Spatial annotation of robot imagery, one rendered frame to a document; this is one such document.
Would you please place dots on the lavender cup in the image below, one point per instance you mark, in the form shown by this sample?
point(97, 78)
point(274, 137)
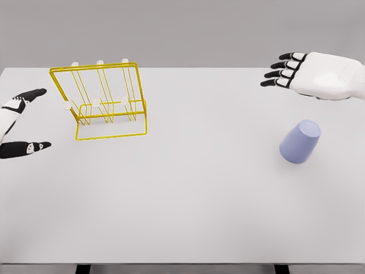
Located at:
point(299, 144)

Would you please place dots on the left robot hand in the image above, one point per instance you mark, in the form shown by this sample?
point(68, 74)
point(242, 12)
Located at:
point(8, 114)

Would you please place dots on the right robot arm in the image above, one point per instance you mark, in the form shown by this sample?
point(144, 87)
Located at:
point(360, 80)

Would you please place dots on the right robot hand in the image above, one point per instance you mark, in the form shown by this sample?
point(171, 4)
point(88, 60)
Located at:
point(322, 75)

